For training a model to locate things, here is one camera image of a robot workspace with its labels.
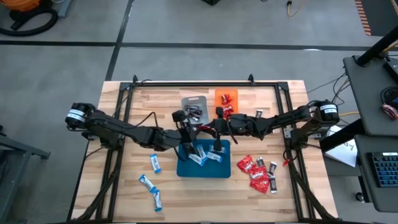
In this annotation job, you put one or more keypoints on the orange plastic bin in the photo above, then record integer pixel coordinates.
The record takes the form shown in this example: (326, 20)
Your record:
(219, 96)

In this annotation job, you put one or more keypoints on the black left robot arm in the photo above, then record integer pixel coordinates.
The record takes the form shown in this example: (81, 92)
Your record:
(109, 124)

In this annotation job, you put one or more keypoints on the black monitor pole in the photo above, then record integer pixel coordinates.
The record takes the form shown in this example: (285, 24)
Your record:
(376, 48)

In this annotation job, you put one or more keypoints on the black computer keyboard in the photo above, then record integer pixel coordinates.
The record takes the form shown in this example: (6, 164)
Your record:
(385, 169)

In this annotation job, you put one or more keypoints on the black mat orange striped edge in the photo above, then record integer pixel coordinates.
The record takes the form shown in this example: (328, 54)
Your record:
(382, 15)

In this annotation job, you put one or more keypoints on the grey desk foot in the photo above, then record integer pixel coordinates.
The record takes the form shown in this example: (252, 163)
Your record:
(65, 7)

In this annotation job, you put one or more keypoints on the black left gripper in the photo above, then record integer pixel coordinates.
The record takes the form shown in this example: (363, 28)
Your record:
(185, 135)

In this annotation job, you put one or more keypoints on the orange vacuum cleaner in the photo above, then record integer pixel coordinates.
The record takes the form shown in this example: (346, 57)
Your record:
(21, 3)

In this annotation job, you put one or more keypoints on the black desk top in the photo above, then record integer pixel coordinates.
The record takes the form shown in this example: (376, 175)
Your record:
(367, 93)
(362, 174)

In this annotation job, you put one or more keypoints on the black flat device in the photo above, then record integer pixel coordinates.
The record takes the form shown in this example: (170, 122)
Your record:
(392, 70)

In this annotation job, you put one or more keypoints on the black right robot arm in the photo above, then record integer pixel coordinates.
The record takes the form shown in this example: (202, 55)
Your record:
(280, 119)

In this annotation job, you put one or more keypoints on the brown chocolate bar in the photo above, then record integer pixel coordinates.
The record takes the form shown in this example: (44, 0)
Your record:
(260, 161)
(273, 185)
(272, 168)
(259, 113)
(197, 109)
(189, 108)

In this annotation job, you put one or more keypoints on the grey metal stand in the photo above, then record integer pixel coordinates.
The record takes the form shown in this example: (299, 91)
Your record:
(25, 149)

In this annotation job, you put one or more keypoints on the white paper sheet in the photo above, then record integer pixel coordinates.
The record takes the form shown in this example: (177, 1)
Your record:
(342, 152)

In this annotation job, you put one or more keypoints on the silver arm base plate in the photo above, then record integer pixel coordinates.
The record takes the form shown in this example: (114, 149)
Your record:
(287, 132)

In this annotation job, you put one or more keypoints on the red ribbon tag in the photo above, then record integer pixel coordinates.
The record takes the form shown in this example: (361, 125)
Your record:
(285, 162)

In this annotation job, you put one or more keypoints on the grey plastic bin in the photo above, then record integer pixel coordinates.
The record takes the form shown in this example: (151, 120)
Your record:
(203, 104)

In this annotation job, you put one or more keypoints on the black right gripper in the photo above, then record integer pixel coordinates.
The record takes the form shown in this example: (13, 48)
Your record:
(234, 124)

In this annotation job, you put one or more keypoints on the black caster wheel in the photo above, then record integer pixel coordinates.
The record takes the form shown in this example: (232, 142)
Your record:
(359, 196)

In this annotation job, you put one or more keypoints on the black aluminium table frame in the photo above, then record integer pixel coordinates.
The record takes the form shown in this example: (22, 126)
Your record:
(202, 84)

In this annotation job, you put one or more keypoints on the blue plastic bin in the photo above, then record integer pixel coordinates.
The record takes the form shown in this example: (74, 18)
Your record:
(217, 169)

